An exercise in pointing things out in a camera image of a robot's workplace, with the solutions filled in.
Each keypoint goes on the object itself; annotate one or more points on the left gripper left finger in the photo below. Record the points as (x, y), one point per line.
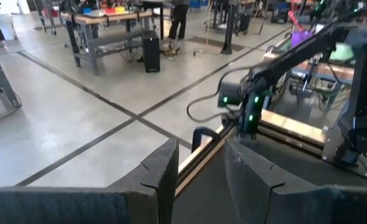
(77, 207)

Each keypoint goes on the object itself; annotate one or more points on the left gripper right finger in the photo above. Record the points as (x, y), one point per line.
(295, 207)

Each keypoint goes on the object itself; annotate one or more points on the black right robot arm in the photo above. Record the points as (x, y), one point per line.
(311, 43)

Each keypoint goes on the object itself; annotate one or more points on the wooden table edge strip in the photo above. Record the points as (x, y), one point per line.
(295, 126)

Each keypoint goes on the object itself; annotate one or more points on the black table clamp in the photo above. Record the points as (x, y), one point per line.
(202, 132)

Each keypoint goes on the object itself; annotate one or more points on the purple plastic bucket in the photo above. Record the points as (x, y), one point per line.
(301, 39)

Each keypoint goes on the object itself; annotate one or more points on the pale green bucket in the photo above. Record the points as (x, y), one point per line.
(342, 52)

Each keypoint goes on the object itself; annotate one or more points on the person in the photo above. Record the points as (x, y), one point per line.
(178, 18)

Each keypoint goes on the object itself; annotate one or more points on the black computer tower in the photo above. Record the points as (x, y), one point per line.
(150, 51)

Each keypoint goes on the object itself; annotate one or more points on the distant workbench with coloured items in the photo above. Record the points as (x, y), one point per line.
(115, 39)

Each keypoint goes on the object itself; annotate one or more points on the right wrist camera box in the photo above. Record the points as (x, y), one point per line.
(230, 95)

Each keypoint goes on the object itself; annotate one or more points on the black stand post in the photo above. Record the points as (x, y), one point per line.
(229, 28)

